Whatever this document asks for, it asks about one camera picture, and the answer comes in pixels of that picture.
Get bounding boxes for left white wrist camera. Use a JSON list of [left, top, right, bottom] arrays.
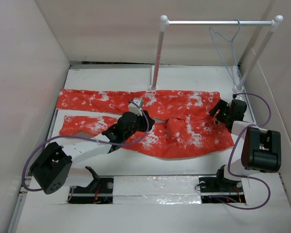
[[128, 98, 144, 116]]

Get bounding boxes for red white patterned trousers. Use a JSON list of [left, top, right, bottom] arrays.
[[56, 89, 234, 160]]

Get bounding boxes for purple cable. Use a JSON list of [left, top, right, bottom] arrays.
[[22, 100, 150, 193], [227, 92, 273, 210]]

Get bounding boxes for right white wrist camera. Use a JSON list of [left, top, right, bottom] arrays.
[[232, 94, 244, 101]]

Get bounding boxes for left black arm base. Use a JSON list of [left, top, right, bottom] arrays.
[[67, 166, 114, 204]]

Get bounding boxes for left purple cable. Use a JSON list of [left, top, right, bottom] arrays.
[[22, 100, 150, 193]]

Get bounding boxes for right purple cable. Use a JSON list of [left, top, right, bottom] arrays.
[[227, 92, 273, 210]]

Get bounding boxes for silver foil tape strip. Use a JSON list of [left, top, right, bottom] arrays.
[[113, 175, 201, 205]]

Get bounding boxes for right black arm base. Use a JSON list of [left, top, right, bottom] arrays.
[[194, 165, 246, 203]]

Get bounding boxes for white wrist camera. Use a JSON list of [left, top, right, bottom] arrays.
[[232, 94, 244, 101], [128, 98, 144, 116]]

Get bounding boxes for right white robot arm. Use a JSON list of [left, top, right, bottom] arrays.
[[209, 99, 281, 191]]

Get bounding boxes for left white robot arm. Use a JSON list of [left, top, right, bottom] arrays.
[[30, 111, 155, 195]]

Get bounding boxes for blue wire hanger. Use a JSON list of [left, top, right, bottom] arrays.
[[209, 19, 241, 90]]

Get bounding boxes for white clothes rack frame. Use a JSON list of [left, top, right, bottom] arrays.
[[149, 15, 284, 94]]

